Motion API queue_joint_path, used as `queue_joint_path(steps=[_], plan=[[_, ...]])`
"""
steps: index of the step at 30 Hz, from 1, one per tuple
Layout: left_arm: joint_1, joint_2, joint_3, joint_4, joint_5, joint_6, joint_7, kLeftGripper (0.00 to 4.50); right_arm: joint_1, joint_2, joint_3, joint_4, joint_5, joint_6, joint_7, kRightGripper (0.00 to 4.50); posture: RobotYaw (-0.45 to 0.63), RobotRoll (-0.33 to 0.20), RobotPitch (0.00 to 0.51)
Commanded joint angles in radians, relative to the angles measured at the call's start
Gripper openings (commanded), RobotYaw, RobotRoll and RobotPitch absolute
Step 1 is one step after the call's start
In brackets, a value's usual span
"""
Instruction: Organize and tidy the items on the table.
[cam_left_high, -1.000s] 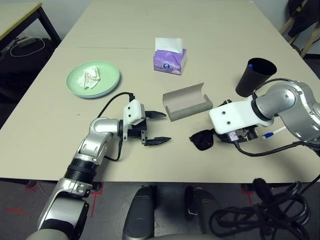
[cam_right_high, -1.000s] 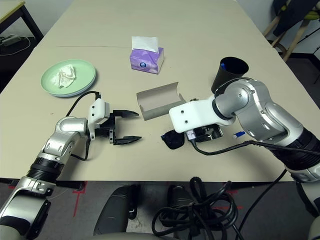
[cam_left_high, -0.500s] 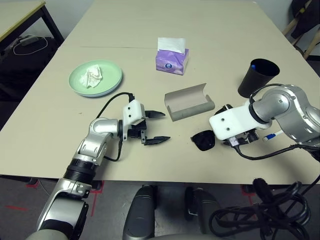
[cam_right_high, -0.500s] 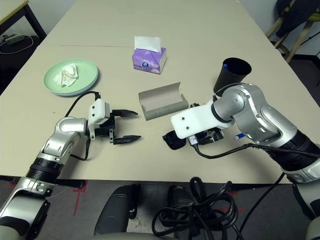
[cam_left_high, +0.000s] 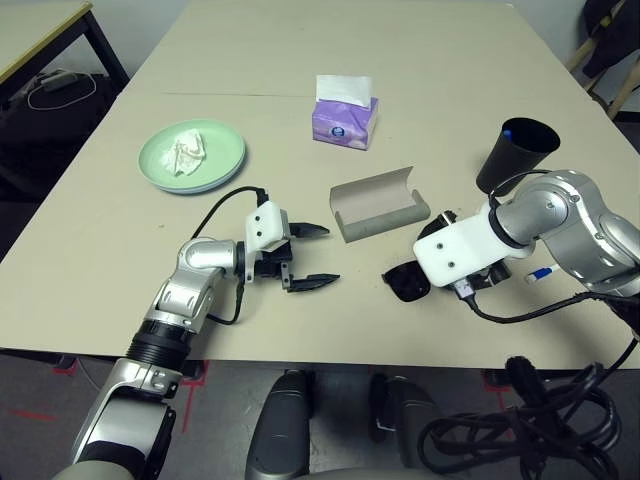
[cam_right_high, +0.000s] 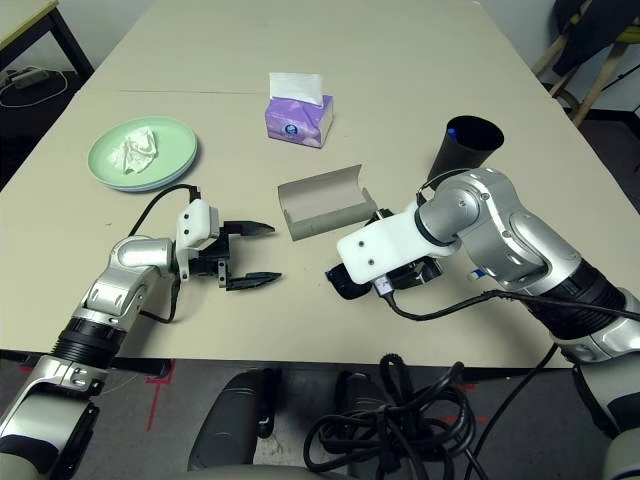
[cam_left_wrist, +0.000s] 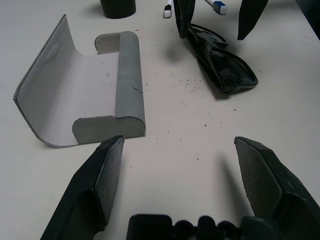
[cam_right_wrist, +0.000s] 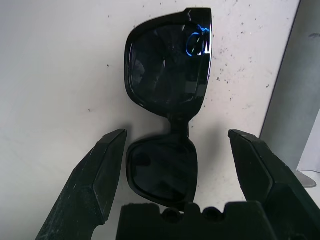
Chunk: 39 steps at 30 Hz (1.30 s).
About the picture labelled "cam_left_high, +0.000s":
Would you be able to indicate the grey left robot leg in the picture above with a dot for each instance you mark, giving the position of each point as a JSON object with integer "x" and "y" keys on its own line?
{"x": 280, "y": 435}

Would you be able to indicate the black bag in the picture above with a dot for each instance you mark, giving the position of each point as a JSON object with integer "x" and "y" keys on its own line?
{"x": 40, "y": 150}

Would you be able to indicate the white marker with blue cap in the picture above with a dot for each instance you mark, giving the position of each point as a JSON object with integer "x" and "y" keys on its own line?
{"x": 540, "y": 274}

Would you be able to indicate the white tissue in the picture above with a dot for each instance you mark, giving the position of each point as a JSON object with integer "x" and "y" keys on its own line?
{"x": 182, "y": 152}

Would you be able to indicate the yellow-green stool cushion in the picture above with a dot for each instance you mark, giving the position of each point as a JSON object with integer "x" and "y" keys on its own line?
{"x": 606, "y": 22}

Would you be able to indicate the beige side table, black legs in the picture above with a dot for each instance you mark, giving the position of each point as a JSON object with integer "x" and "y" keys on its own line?
{"x": 30, "y": 35}

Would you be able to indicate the light green plate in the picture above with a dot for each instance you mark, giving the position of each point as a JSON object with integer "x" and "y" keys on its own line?
{"x": 220, "y": 150}

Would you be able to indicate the grey robot leg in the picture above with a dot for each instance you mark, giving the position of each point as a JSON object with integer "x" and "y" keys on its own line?
{"x": 405, "y": 425}
{"x": 280, "y": 435}

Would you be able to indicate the light blue plate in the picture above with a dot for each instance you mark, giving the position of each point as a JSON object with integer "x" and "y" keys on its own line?
{"x": 197, "y": 192}

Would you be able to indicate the wooden stool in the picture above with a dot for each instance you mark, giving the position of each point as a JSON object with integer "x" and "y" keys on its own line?
{"x": 625, "y": 95}

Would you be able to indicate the grey glasses case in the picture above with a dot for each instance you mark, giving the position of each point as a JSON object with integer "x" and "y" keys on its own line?
{"x": 365, "y": 200}

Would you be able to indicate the black cup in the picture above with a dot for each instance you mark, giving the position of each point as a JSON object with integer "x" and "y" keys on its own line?
{"x": 505, "y": 160}

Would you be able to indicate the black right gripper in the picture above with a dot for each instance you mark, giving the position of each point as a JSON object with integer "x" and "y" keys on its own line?
{"x": 492, "y": 275}

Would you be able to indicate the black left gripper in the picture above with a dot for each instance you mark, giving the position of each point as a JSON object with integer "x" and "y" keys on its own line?
{"x": 272, "y": 262}

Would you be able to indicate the grey right robot leg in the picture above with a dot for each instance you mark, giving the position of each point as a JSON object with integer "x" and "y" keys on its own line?
{"x": 405, "y": 425}

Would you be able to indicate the black jacket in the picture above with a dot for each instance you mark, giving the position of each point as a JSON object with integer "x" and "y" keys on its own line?
{"x": 615, "y": 30}

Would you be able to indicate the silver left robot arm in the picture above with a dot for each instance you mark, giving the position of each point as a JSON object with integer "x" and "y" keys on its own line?
{"x": 200, "y": 255}

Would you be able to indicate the black sunglasses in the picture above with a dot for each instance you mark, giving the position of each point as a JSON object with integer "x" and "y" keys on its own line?
{"x": 407, "y": 287}

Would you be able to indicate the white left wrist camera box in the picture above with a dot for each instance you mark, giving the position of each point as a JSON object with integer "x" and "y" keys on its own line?
{"x": 262, "y": 225}

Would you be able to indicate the purple tissue pack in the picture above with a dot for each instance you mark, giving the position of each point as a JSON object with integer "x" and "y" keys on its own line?
{"x": 340, "y": 130}

